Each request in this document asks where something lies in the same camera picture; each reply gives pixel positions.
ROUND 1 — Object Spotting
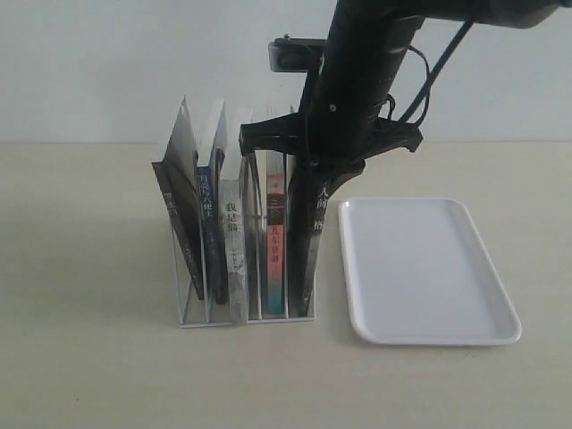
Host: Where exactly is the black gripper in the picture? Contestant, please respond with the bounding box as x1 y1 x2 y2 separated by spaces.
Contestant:
240 110 423 315

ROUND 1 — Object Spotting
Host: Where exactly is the blue book orange crescent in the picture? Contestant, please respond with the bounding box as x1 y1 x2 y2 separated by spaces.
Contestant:
195 98 229 306

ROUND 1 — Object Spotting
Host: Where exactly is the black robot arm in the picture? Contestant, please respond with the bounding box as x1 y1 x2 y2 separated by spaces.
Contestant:
240 1 570 316

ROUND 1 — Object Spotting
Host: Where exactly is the black rightmost book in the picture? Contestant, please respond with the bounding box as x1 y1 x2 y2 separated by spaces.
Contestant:
290 105 331 316

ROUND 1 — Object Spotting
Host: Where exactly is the white spine book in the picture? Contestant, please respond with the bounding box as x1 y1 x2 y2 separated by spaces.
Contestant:
218 105 252 325

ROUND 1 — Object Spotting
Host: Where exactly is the red teal spine book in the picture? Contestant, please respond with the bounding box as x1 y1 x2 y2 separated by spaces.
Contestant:
266 150 286 316

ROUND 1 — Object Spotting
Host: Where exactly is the dark grey leftmost book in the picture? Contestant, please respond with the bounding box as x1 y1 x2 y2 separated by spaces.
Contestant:
152 99 205 300

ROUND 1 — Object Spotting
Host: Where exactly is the white plastic tray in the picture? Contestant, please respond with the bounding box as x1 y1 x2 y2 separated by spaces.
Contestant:
339 197 522 347

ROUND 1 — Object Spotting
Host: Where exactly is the white wire book rack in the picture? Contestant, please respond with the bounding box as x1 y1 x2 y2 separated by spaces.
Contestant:
165 105 316 330

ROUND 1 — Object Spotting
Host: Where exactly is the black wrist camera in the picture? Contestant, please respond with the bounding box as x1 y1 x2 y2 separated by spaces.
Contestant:
268 35 326 73

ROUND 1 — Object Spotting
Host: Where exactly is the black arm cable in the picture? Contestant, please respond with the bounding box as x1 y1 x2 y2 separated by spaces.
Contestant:
379 20 475 126

